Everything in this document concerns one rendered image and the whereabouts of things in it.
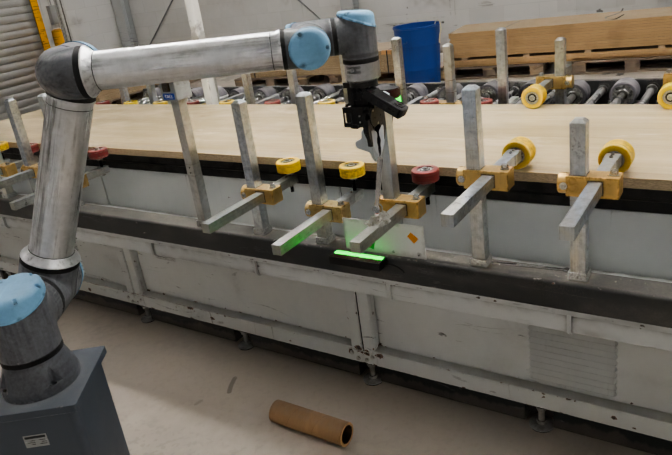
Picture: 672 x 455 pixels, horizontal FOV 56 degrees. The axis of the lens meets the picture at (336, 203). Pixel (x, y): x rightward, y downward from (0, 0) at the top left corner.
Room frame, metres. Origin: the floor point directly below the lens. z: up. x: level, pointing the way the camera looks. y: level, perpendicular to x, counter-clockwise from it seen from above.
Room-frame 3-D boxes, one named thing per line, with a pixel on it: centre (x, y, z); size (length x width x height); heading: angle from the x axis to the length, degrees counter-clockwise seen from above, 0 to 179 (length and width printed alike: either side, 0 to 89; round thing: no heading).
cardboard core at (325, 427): (1.79, 0.20, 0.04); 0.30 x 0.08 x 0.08; 55
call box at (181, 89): (2.10, 0.46, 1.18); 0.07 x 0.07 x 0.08; 55
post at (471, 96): (1.51, -0.36, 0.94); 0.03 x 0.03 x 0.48; 55
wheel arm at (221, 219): (1.87, 0.25, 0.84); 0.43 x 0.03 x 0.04; 145
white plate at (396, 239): (1.65, -0.12, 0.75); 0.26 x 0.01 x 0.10; 55
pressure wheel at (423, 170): (1.74, -0.27, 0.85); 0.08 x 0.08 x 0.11
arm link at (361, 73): (1.59, -0.11, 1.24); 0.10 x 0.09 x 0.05; 145
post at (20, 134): (2.67, 1.27, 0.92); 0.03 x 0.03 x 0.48; 55
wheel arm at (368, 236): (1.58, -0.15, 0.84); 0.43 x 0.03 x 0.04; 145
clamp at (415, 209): (1.64, -0.18, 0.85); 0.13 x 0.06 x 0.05; 55
